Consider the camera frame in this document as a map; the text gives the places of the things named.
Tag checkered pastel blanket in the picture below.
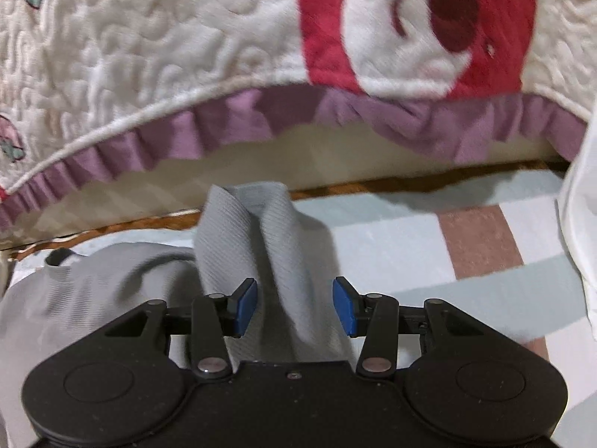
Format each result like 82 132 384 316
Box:
0 168 597 448

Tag beige mattress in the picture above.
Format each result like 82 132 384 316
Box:
0 121 567 262

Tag white floral cloth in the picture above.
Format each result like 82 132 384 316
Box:
557 116 597 341

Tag white quilted bedspread purple ruffle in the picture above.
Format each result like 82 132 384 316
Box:
0 0 597 243

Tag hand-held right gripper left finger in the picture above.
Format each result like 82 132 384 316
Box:
105 278 259 380

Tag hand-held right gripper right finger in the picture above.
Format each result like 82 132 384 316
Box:
332 277 473 377

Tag grey knit shirt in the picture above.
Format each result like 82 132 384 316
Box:
0 183 360 448

